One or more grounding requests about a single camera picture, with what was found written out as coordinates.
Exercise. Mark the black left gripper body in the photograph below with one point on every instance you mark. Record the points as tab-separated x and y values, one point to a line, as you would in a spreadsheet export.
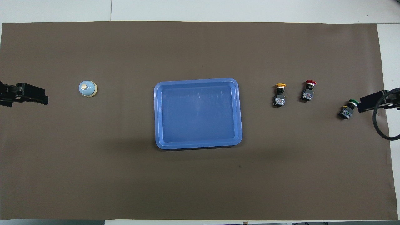
22	93

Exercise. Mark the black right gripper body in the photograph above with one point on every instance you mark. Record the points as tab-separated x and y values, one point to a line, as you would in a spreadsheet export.
392	100

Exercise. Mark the green push button switch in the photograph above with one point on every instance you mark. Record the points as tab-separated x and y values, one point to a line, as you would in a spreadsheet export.
344	113

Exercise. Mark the light blue desk bell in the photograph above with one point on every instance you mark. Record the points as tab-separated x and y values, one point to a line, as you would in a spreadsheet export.
87	90

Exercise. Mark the red push button switch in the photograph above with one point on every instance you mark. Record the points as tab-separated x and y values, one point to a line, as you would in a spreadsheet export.
307	95

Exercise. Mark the yellow push button switch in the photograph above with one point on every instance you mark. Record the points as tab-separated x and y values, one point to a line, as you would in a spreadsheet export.
279	100

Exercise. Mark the blue plastic tray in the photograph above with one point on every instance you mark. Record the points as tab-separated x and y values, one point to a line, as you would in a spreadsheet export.
197	115

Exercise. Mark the brown table mat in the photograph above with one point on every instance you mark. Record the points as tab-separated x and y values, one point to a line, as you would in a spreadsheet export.
93	172

